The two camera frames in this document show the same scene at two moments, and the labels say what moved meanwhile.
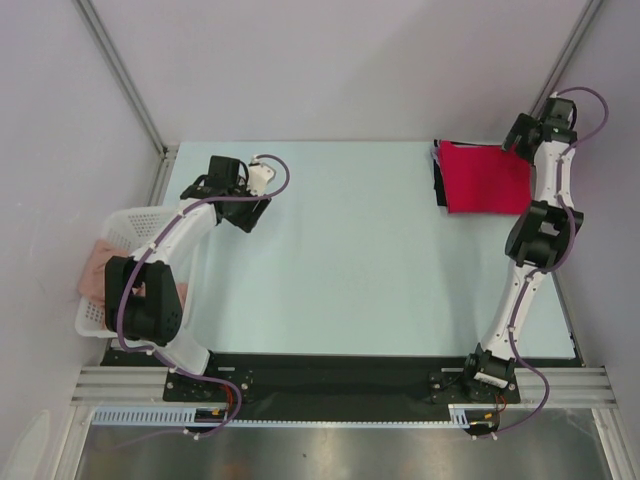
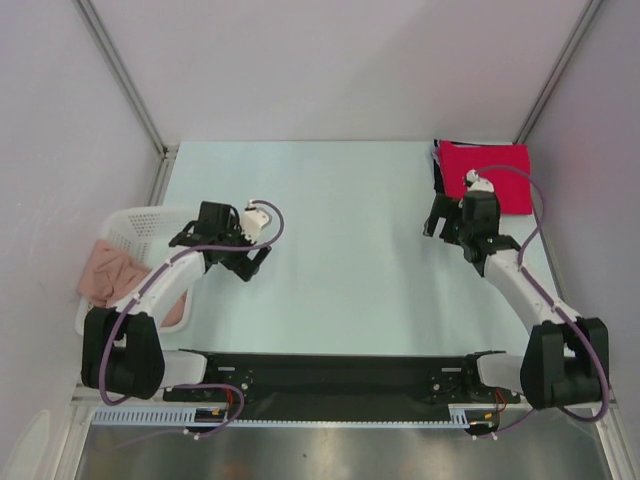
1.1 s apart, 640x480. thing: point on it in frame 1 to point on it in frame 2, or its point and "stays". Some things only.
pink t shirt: [92, 284] stays
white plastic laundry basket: [130, 231] stays
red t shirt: [485, 180] stays
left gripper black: [248, 219] to [243, 266]
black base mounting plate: [338, 387] stays
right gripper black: [524, 124] to [443, 206]
